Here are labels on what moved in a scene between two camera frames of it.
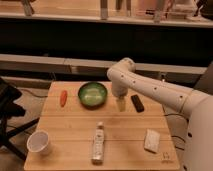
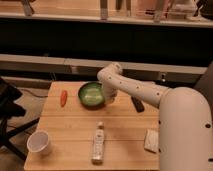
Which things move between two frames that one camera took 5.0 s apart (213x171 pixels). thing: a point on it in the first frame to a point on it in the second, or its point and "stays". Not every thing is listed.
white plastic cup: [38, 141] stays
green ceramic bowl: [93, 95] stays
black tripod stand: [9, 109] stays
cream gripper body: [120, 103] to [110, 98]
